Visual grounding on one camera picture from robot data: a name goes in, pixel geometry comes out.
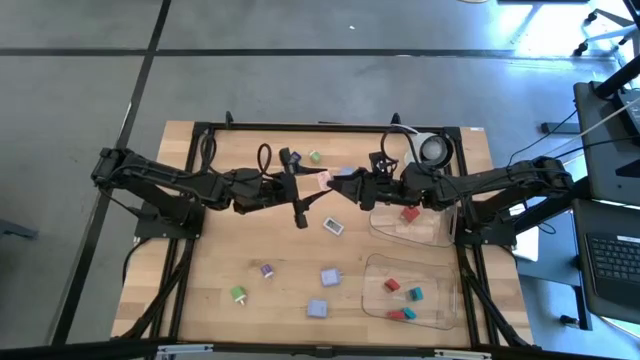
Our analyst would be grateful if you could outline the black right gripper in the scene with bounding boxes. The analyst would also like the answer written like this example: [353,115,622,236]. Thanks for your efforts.
[329,149,419,211]

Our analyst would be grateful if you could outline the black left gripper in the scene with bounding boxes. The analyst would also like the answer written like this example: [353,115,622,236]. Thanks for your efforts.
[222,146,335,230]

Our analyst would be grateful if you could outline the white digital clock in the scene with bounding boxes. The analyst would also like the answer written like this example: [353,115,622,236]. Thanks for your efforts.
[322,216,346,236]

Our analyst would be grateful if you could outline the lavender wall charger block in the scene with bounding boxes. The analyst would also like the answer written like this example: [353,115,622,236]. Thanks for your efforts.
[306,298,329,319]
[320,268,344,288]

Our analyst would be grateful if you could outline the office chair base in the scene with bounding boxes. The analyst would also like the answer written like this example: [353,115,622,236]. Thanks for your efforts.
[572,7,640,59]

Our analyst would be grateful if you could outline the clear plastic bin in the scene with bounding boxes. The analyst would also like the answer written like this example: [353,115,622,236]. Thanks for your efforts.
[360,253,459,332]
[368,197,459,250]

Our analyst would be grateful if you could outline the white paper sheet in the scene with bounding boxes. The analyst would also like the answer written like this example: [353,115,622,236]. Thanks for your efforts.
[502,199,541,264]

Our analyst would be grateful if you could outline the black diagonal stand pole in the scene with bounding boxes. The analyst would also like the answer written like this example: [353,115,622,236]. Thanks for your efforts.
[512,177,594,236]
[592,52,640,99]

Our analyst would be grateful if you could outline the dark grey side desk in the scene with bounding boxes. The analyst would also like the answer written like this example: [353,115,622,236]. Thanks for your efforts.
[572,79,640,206]

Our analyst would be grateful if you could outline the black laptop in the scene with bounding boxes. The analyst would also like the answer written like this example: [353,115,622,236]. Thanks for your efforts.
[572,198,640,326]

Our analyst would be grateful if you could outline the grey chair leg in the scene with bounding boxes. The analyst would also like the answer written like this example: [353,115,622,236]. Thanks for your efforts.
[0,217,39,241]

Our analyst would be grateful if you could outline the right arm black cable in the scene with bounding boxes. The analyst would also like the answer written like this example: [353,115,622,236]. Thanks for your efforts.
[379,125,416,166]

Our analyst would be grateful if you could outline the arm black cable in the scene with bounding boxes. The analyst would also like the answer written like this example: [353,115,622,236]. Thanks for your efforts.
[199,132,274,176]
[379,125,416,166]

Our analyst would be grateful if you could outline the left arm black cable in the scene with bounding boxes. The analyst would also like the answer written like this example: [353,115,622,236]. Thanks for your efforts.
[199,132,274,176]

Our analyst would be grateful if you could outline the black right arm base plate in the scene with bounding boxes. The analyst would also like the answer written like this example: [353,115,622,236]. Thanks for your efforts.
[457,204,519,247]

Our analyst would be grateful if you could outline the black camera rail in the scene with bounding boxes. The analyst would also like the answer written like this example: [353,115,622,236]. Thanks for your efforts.
[0,335,640,360]

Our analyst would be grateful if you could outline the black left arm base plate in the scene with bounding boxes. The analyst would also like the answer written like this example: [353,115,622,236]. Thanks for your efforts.
[133,199,207,240]

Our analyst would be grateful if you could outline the white cable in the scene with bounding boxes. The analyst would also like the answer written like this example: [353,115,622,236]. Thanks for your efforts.
[537,94,640,174]

